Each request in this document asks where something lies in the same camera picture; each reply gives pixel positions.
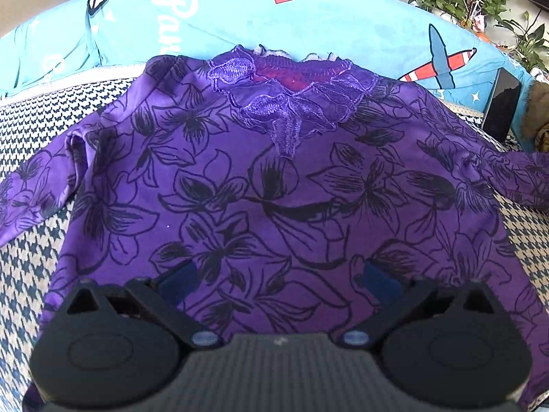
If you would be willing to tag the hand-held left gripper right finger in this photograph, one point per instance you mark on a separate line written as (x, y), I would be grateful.
(377, 279)

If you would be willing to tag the peace lily plant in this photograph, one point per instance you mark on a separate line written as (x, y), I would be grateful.
(529, 45)

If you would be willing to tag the brown patterned scarf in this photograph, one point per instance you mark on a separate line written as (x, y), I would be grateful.
(538, 116)

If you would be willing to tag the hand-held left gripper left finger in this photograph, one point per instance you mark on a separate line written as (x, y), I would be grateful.
(180, 281)

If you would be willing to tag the blue airplane print sofa cover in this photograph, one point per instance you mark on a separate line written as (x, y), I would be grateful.
(343, 25)

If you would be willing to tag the black smartphone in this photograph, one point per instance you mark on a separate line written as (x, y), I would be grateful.
(502, 105)

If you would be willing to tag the purple floral blouse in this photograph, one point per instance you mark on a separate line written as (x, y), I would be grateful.
(278, 180)

